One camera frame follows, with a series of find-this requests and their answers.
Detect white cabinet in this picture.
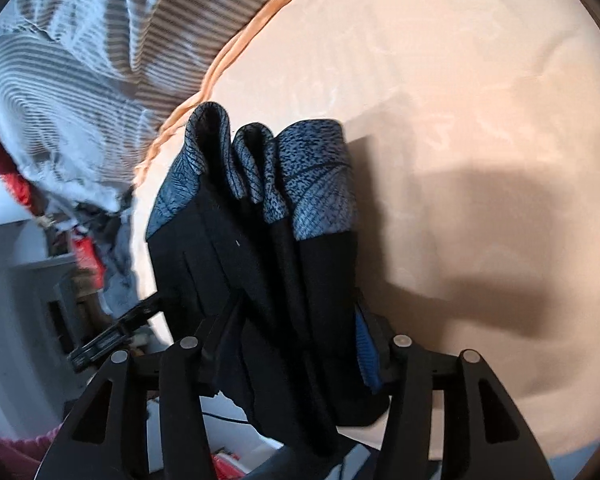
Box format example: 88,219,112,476
0,220,101,361

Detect grey white striped duvet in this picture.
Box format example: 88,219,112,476
0,0,341,211

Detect red packet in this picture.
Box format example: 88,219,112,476
212,452,253,480

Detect red bag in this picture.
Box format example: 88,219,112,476
72,237,106,291

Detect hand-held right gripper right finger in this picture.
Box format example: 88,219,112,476
355,302,556,480

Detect peach bed sheet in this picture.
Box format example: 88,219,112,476
130,0,600,466

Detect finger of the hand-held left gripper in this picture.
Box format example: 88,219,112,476
67,294,164,372

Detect black cable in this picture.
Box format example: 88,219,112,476
200,410,252,427

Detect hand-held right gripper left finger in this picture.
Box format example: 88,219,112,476
37,299,244,480

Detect maroon cloth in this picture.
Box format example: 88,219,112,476
0,427,57,462

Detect black pants with blue waistband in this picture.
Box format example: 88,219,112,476
145,101,396,458

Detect grey cloth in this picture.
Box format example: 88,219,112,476
100,195,147,307

